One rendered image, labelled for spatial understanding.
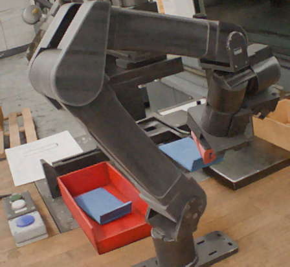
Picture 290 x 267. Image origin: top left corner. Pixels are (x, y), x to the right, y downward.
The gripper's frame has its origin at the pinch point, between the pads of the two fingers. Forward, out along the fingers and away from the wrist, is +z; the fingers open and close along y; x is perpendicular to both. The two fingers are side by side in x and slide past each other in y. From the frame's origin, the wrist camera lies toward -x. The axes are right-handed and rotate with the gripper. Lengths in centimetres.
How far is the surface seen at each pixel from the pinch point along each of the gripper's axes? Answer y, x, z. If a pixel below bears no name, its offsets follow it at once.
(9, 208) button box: 14.9, 35.9, 19.3
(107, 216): 1.8, 18.5, 11.4
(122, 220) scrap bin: 0.4, 15.8, 12.6
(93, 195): 12.1, 17.3, 19.2
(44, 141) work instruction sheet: 51, 19, 43
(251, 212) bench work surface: -11.1, -4.6, 5.3
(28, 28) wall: 784, -113, 524
